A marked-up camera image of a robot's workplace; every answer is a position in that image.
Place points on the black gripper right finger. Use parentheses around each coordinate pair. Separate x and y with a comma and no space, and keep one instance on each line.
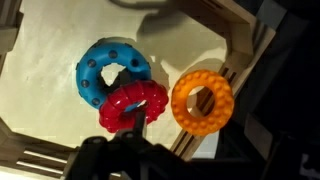
(140,124)

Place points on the wooden tray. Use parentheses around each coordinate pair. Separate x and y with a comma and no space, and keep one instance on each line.
(74,69)

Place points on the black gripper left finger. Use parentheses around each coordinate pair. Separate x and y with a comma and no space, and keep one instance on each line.
(86,163)

